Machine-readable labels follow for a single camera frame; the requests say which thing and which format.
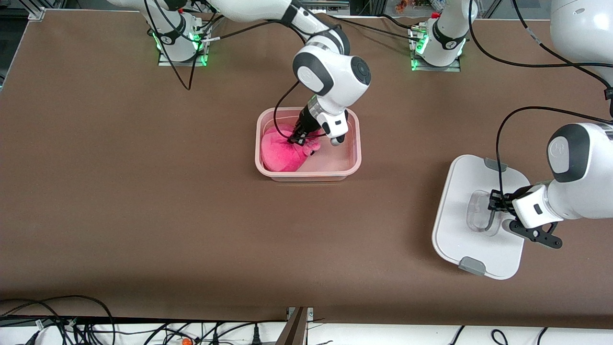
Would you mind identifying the pink plush toy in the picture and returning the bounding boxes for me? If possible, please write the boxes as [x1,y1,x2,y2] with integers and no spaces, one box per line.
[260,124,322,173]

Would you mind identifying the white box lid grey clips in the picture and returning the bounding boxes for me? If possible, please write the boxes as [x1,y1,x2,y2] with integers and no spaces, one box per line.
[431,154,532,281]

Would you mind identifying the pink plastic box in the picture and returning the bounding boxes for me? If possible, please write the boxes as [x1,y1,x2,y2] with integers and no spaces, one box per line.
[255,106,363,183]

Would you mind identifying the grey device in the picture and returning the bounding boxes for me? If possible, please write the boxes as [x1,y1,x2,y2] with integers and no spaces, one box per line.
[297,0,350,12]

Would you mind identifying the brown table cover sheet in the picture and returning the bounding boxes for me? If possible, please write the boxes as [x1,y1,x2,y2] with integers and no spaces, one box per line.
[0,9,613,331]

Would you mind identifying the black left camera bracket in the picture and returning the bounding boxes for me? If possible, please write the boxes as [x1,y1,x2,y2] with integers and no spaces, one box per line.
[509,218,564,250]

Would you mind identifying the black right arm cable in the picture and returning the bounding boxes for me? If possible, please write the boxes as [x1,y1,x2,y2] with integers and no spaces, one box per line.
[143,0,307,143]

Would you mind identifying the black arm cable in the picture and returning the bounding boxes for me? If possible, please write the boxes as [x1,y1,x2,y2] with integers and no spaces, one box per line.
[468,0,613,235]
[143,0,307,143]

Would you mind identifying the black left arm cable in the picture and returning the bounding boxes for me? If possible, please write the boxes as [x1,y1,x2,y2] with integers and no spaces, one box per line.
[468,0,613,235]

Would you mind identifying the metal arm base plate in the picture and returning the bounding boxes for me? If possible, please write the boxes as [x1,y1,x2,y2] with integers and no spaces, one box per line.
[158,22,210,67]
[410,24,461,72]

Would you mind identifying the aluminium post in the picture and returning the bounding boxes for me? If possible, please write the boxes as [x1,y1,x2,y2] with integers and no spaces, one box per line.
[275,307,314,345]

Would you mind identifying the black looped cable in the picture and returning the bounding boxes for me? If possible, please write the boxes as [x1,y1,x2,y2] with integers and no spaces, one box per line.
[0,295,115,345]

